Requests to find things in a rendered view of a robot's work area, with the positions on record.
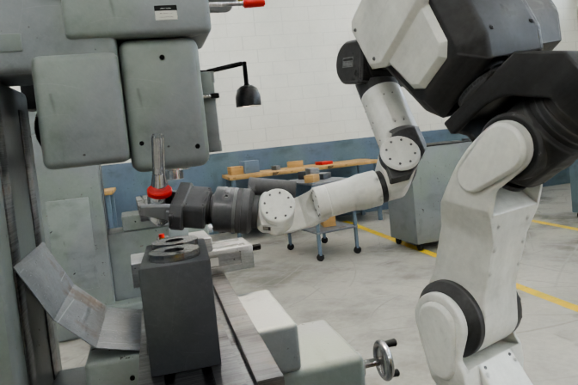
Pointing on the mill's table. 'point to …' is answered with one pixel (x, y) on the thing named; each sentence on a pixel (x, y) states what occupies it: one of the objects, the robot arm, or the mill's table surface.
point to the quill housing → (163, 100)
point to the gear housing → (138, 16)
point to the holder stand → (179, 305)
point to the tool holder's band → (159, 192)
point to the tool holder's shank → (158, 162)
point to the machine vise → (224, 259)
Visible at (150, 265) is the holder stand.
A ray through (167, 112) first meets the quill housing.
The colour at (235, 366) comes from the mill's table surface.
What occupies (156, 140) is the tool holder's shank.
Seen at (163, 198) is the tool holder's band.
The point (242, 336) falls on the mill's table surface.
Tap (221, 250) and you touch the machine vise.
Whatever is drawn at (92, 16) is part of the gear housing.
